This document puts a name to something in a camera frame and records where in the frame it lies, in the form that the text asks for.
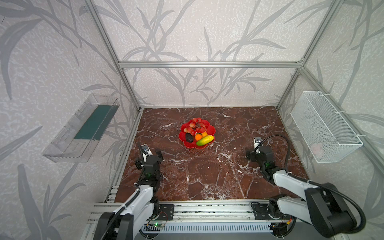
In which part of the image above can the dark avocado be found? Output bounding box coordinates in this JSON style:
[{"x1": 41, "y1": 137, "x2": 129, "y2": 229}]
[{"x1": 185, "y1": 133, "x2": 195, "y2": 143}]

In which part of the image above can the small orange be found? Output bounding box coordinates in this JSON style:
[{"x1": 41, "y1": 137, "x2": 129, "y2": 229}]
[{"x1": 195, "y1": 133, "x2": 203, "y2": 141}]

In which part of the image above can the red grape bunch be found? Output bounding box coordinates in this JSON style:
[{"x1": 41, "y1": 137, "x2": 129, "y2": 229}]
[{"x1": 181, "y1": 118, "x2": 210, "y2": 136}]

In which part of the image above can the yellow green mango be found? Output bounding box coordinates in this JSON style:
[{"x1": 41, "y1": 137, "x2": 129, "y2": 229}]
[{"x1": 196, "y1": 135, "x2": 215, "y2": 147}]

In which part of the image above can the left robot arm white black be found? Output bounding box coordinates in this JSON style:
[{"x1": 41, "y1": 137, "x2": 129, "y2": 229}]
[{"x1": 94, "y1": 145, "x2": 164, "y2": 240}]

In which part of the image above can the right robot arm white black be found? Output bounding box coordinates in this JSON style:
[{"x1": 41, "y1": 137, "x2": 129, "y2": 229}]
[{"x1": 246, "y1": 145, "x2": 367, "y2": 238}]

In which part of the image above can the red flower-shaped fruit bowl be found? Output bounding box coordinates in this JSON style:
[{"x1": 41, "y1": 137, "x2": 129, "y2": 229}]
[{"x1": 179, "y1": 118, "x2": 216, "y2": 150}]

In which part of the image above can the green circuit board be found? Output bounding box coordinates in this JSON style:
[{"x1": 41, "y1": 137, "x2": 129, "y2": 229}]
[{"x1": 145, "y1": 222, "x2": 166, "y2": 232}]

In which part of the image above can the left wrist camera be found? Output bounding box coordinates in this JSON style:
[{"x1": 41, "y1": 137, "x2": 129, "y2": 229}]
[{"x1": 140, "y1": 144, "x2": 153, "y2": 156}]

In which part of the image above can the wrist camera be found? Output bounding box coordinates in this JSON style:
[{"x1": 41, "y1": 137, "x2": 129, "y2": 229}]
[
  {"x1": 140, "y1": 144, "x2": 153, "y2": 156},
  {"x1": 253, "y1": 137, "x2": 262, "y2": 150}
]

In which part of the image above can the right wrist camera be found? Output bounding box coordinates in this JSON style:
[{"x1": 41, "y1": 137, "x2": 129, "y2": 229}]
[{"x1": 253, "y1": 137, "x2": 262, "y2": 150}]

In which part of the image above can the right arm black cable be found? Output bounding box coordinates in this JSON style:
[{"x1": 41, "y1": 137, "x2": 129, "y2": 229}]
[{"x1": 259, "y1": 134, "x2": 367, "y2": 235}]

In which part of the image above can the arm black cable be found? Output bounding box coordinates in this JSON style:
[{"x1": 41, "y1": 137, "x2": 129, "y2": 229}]
[
  {"x1": 103, "y1": 188, "x2": 142, "y2": 240},
  {"x1": 259, "y1": 134, "x2": 367, "y2": 235}
]

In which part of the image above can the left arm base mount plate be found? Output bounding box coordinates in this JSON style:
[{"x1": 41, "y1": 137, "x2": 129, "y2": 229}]
[{"x1": 155, "y1": 204, "x2": 175, "y2": 221}]

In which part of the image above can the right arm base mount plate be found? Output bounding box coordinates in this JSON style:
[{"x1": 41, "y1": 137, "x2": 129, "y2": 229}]
[{"x1": 251, "y1": 202, "x2": 292, "y2": 222}]

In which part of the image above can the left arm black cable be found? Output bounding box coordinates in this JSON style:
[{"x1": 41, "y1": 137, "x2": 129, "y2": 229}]
[{"x1": 103, "y1": 188, "x2": 142, "y2": 240}]

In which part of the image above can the aluminium front rail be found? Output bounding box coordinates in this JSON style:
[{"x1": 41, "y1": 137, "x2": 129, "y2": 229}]
[{"x1": 86, "y1": 201, "x2": 340, "y2": 224}]

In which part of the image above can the white wire mesh basket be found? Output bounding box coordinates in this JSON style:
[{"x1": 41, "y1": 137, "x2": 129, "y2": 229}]
[{"x1": 291, "y1": 91, "x2": 364, "y2": 164}]

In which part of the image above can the clear plastic wall bin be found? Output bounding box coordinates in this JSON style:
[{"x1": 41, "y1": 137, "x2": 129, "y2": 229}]
[{"x1": 42, "y1": 94, "x2": 120, "y2": 163}]

